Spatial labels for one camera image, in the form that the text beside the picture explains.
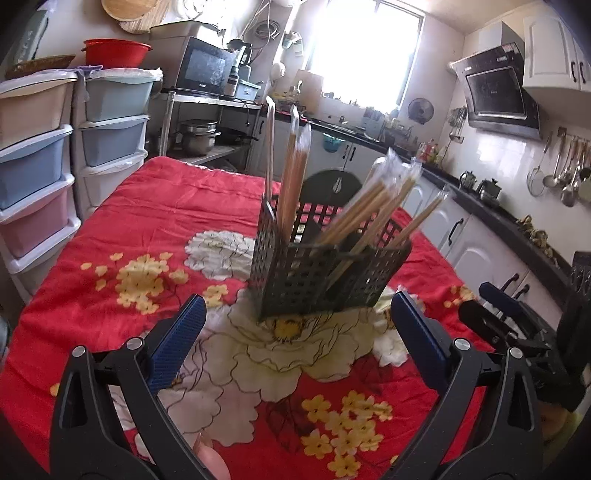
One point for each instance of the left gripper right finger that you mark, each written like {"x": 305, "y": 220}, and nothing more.
{"x": 485, "y": 423}

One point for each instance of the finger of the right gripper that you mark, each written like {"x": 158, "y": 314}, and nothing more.
{"x": 490, "y": 328}
{"x": 506, "y": 304}

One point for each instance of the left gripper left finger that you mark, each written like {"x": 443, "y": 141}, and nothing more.
{"x": 87, "y": 440}

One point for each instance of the chopsticks pair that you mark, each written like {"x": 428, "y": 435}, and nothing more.
{"x": 298, "y": 149}

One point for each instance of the left hand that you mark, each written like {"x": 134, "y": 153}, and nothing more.
{"x": 204, "y": 450}

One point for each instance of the steel kettle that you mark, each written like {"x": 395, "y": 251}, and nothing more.
{"x": 489, "y": 191}

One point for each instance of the red floral blanket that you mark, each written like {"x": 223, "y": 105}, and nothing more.
{"x": 327, "y": 396}

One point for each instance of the hanging strainer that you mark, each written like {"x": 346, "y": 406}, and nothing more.
{"x": 535, "y": 177}

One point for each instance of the black perforated utensil holder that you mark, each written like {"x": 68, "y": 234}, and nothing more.
{"x": 300, "y": 277}

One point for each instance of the small black fan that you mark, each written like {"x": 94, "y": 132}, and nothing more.
{"x": 420, "y": 110}

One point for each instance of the pastel drawer tower left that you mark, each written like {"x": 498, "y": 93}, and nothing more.
{"x": 38, "y": 213}

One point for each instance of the pastel drawer tower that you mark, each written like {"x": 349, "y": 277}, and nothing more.
{"x": 38, "y": 213}
{"x": 109, "y": 117}

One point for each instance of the black range hood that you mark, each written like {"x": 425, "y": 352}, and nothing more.
{"x": 492, "y": 81}

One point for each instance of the white upper cabinet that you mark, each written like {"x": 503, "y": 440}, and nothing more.
{"x": 553, "y": 61}

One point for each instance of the metal shelf rack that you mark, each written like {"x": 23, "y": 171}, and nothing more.
{"x": 239, "y": 123}

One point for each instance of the steel pot on shelf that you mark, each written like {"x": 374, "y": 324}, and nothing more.
{"x": 198, "y": 136}

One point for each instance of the pastel drawer tower right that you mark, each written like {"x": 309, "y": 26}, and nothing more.
{"x": 109, "y": 117}

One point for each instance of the wicker basket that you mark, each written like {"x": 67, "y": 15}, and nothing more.
{"x": 36, "y": 65}

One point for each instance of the red plastic basin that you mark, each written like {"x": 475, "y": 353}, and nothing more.
{"x": 115, "y": 53}

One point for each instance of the black microwave oven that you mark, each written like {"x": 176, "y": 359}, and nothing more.
{"x": 204, "y": 68}

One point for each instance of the round bamboo board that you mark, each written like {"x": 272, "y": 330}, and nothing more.
{"x": 127, "y": 10}

